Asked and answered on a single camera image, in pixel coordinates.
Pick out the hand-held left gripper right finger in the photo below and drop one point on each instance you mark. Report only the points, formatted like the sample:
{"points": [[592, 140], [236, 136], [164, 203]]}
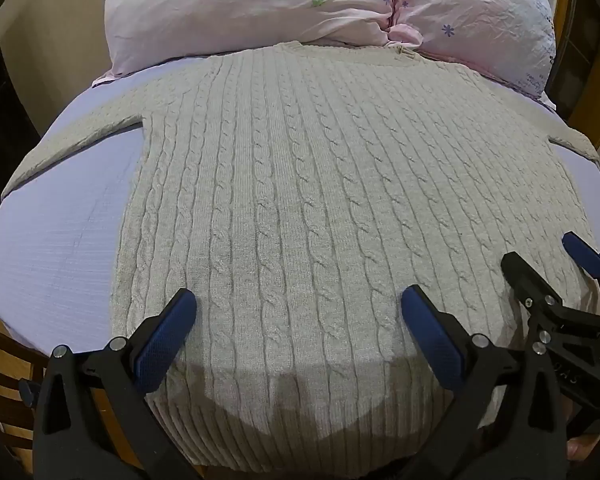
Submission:
{"points": [[430, 337]]}

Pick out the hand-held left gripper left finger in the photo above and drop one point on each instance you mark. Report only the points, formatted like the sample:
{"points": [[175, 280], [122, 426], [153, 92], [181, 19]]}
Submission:
{"points": [[162, 342]]}

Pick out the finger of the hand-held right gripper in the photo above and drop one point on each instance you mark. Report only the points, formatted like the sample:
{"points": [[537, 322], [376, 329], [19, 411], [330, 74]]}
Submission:
{"points": [[517, 272], [585, 256]]}

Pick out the lavender bed sheet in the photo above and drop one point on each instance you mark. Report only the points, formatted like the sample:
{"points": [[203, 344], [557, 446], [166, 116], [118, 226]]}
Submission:
{"points": [[55, 240]]}

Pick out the wooden headboard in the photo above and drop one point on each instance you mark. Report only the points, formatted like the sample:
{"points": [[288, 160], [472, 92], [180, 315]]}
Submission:
{"points": [[582, 60]]}

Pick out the pink floral pillow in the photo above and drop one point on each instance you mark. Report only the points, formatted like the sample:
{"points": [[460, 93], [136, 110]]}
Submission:
{"points": [[485, 15], [250, 5]]}

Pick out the wooden bed frame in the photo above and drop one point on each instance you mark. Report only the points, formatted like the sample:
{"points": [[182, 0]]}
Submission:
{"points": [[10, 375]]}

